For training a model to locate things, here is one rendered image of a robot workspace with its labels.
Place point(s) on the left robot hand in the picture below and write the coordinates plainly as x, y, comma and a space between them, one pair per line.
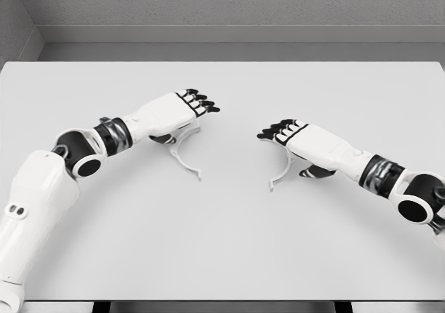
174, 113

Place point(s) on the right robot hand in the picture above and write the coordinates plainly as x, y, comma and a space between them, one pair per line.
313, 142

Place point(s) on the thin white pipe clamp half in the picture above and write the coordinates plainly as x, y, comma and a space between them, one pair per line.
283, 170
184, 153

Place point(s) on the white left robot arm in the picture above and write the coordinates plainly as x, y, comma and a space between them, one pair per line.
38, 188

